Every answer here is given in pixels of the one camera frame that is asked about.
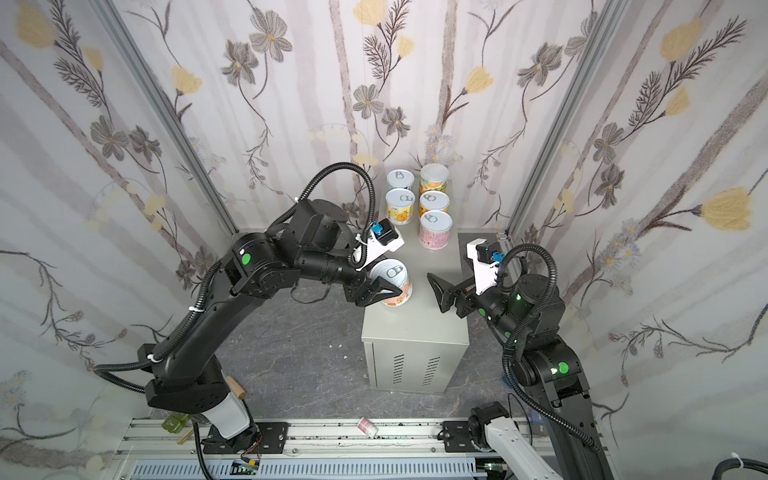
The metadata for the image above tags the salmon label can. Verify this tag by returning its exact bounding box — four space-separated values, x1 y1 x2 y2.
370 259 413 307

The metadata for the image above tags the pink label can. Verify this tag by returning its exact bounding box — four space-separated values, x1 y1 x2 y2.
419 210 453 250

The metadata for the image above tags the yellow label can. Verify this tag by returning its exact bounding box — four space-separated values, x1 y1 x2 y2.
385 188 416 225
419 190 451 216

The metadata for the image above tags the white blue label can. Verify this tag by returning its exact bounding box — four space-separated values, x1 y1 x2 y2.
386 169 415 191

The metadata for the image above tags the green orange peach can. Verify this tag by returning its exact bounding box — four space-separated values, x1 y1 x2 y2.
419 163 450 194

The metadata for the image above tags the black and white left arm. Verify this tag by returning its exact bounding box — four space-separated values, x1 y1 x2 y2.
94 162 402 454

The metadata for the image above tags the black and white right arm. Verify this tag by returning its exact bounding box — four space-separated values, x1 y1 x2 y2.
427 239 613 479

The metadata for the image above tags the grey metal cabinet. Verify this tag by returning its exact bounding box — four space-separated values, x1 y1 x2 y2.
361 217 469 394

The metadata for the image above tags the small pink bottle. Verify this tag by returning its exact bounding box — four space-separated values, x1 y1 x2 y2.
357 417 379 438

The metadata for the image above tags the wooden mallet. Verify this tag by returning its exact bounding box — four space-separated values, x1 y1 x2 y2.
178 376 253 449

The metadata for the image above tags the green block toy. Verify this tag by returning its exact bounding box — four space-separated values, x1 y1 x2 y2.
161 412 190 434

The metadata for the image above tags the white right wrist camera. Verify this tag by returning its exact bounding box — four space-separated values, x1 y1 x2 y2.
466 238 504 295

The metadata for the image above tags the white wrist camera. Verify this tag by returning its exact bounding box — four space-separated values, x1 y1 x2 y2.
466 238 504 295
353 219 405 270

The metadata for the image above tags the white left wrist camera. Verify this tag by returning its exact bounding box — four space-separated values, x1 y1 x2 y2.
353 219 405 270

